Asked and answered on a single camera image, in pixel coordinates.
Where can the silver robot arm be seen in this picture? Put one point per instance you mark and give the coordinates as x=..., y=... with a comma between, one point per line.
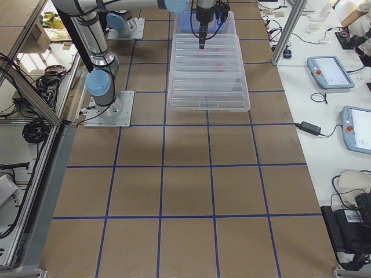
x=121, y=21
x=100, y=82

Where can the lower teach pendant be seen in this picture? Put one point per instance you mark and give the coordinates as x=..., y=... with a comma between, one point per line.
x=356, y=128

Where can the black power adapter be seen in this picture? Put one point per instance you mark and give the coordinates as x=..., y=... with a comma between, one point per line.
x=308, y=128

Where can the aluminium rack frame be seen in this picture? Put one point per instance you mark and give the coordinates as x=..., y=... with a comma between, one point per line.
x=38, y=169

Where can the teach pendant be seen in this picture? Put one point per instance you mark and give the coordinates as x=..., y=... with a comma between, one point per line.
x=329, y=72
x=356, y=128

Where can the black device on desk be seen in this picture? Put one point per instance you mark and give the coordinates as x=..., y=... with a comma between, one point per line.
x=349, y=231

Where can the clear plastic storage box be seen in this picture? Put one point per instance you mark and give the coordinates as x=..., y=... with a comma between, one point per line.
x=227, y=28

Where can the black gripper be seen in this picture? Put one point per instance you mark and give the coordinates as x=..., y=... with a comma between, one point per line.
x=203, y=15

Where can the cardboard box on shelf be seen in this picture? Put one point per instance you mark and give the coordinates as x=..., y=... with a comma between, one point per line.
x=47, y=29

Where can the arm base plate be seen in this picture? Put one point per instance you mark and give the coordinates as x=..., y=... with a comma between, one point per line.
x=118, y=114
x=135, y=35

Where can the aluminium frame post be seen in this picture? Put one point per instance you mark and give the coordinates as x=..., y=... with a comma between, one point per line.
x=290, y=24

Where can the red block moved to tray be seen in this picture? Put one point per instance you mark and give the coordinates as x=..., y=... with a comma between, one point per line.
x=202, y=53

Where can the person in white shirt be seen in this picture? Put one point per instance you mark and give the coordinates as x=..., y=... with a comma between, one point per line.
x=358, y=25

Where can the white round device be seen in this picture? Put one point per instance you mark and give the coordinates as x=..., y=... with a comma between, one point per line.
x=353, y=183

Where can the upper teach pendant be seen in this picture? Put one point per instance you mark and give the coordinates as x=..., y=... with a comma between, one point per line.
x=329, y=72

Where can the clear plastic box lid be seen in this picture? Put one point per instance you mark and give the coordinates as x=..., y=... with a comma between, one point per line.
x=216, y=82

